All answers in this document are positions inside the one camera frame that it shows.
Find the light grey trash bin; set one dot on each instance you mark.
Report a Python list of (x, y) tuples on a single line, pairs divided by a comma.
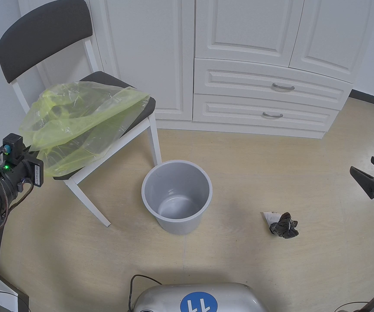
[(177, 213)]

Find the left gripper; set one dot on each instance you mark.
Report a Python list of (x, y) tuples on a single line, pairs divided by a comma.
[(14, 182)]

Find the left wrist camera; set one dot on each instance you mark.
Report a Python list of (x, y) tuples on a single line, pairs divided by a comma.
[(13, 146)]

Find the yellow plastic bag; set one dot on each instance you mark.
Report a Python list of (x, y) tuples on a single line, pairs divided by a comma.
[(76, 125)]

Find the grey padded white chair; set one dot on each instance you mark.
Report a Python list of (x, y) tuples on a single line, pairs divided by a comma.
[(44, 31)]

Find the white printed wrapper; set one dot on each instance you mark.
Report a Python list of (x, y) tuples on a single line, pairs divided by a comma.
[(268, 217)]

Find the white wardrobe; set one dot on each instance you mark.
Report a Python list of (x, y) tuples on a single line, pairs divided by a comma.
[(239, 44)]

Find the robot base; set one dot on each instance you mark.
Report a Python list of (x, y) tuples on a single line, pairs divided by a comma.
[(200, 299)]

